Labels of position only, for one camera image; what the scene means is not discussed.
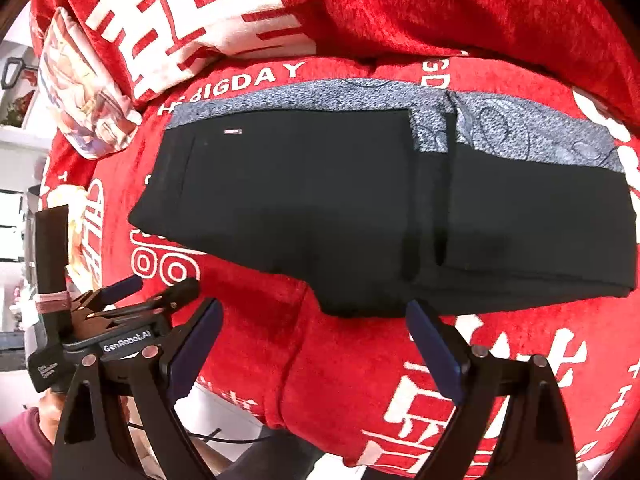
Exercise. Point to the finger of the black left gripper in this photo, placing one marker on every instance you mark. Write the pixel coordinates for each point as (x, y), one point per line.
(122, 289)
(175, 296)

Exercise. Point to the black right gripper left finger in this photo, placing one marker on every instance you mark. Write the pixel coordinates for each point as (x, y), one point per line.
(93, 440)

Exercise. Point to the black pants with grey waistband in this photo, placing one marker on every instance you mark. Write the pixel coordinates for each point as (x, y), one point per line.
(378, 192)

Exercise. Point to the maroon sleeved left forearm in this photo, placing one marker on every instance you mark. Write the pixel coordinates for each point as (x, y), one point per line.
(26, 453)

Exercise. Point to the person's left hand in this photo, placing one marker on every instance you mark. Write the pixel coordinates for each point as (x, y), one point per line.
(50, 409)

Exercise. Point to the red bedspread with white lettering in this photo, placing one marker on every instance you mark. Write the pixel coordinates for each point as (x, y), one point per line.
(355, 386)

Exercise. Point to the floral patterned pillow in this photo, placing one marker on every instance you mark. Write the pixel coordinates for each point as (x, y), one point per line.
(88, 107)

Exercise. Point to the red and white folded quilt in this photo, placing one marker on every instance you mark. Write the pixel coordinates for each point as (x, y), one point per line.
(152, 45)

